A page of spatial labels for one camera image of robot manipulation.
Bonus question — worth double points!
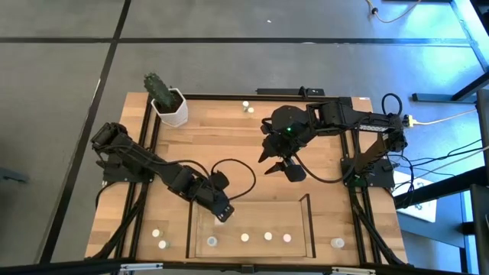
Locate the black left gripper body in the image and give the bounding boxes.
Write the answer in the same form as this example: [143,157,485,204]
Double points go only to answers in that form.
[192,180,231,212]

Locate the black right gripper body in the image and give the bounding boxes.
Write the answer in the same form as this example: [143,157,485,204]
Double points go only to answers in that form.
[262,128,307,160]

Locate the wooden shelf with black legs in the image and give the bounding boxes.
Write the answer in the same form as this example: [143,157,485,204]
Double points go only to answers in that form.
[186,192,317,260]

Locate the white hexagonal planter pot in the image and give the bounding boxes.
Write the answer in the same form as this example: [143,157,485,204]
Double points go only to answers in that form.
[151,87,189,128]

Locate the white board with blue marks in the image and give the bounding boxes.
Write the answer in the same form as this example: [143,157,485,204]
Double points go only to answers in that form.
[393,170,439,224]

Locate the grey floor foot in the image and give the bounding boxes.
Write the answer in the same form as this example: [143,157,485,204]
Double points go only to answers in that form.
[0,167,30,184]

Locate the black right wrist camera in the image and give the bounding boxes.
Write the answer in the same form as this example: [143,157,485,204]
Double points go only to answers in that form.
[285,163,307,183]

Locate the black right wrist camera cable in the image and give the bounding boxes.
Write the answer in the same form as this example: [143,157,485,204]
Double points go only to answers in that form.
[293,92,405,184]

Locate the black aluminium table frame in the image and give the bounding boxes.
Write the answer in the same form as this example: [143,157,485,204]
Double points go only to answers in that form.
[86,92,412,275]

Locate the silver aluminium bracket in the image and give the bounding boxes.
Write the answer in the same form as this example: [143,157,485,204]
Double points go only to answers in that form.
[331,266,377,275]
[118,262,164,273]

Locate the tan floor cable with plug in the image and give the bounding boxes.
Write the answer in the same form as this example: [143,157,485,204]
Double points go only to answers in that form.
[364,0,423,24]

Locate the black neighbouring station frame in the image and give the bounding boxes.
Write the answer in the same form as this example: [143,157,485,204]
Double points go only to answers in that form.
[393,0,489,275]

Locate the beige power cord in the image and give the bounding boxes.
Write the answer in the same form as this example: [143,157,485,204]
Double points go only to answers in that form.
[414,108,478,126]

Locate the black floor cable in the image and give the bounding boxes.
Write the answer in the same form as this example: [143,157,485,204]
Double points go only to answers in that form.
[377,121,489,199]

